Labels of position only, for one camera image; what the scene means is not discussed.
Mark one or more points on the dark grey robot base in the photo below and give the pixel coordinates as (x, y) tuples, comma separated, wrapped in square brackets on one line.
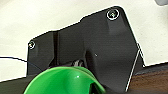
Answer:
[(100, 43)]

